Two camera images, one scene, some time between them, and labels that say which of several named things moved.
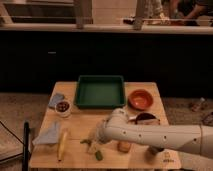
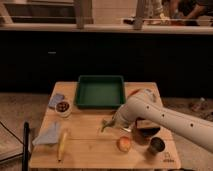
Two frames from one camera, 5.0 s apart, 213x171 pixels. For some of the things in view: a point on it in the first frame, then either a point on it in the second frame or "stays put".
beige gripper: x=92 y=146 to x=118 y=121
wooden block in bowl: x=148 y=122 stays put
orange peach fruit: x=123 y=146 stays put
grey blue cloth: x=48 y=135 stays put
